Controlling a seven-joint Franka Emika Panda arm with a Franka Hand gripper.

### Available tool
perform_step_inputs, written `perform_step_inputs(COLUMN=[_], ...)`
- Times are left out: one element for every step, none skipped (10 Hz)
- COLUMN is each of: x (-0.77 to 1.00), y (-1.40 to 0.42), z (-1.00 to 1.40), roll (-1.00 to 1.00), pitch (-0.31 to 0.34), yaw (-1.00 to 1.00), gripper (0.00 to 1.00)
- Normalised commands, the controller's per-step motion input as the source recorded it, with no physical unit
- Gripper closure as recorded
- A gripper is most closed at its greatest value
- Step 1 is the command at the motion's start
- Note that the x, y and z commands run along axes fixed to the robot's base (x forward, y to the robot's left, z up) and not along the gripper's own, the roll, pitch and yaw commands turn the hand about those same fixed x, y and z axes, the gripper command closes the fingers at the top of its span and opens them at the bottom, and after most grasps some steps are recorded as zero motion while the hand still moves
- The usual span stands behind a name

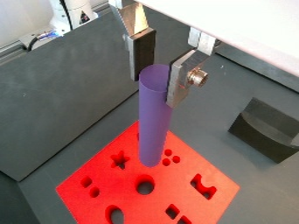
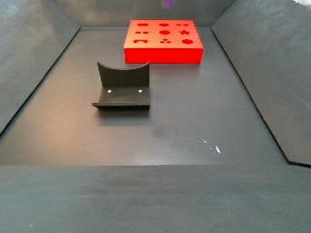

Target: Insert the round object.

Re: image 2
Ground red shape sorter box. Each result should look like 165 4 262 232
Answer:
125 19 205 64

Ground black curved holder stand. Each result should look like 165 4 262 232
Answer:
93 63 151 109

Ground purple round object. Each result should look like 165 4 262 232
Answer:
164 0 176 9

